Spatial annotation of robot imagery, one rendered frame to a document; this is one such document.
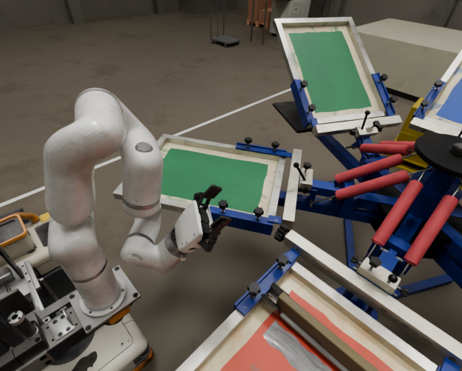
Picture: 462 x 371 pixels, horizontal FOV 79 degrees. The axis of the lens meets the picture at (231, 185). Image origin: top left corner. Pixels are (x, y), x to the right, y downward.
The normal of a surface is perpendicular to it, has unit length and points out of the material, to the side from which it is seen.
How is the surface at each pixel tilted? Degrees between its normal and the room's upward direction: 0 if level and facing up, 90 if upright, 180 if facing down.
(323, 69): 32
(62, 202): 85
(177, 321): 0
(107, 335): 0
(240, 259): 0
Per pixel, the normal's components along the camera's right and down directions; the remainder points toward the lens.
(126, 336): 0.03, -0.76
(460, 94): -0.34, -0.40
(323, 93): 0.17, -0.30
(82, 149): 0.22, 0.65
